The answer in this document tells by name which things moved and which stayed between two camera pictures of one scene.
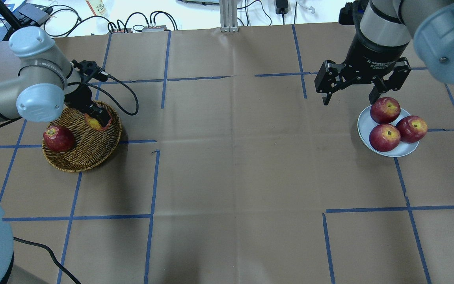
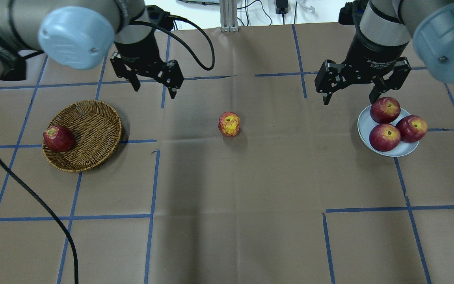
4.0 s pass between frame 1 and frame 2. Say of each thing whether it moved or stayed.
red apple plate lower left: stayed
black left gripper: moved
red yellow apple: moved
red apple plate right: stayed
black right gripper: stayed
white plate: stayed
